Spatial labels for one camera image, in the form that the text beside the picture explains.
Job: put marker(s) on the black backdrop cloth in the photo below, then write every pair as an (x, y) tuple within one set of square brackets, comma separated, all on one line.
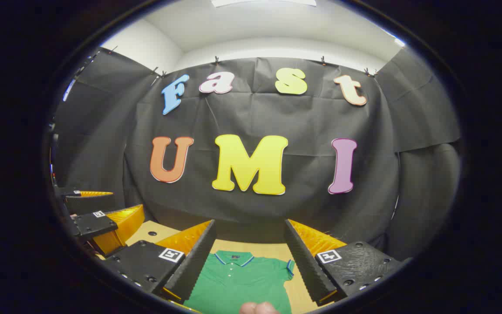
[(303, 122)]

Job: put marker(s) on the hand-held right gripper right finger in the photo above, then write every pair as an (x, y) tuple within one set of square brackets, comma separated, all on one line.
[(303, 261)]

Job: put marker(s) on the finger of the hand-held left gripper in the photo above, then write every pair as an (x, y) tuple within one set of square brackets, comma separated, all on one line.
[(94, 223), (86, 203)]

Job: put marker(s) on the green T-shirt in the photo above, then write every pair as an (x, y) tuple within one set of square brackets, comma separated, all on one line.
[(242, 283)]

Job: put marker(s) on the white ceiling light panel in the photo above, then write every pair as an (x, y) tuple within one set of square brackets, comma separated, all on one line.
[(264, 2)]

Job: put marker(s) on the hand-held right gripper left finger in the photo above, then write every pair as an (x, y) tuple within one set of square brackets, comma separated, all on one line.
[(198, 257)]

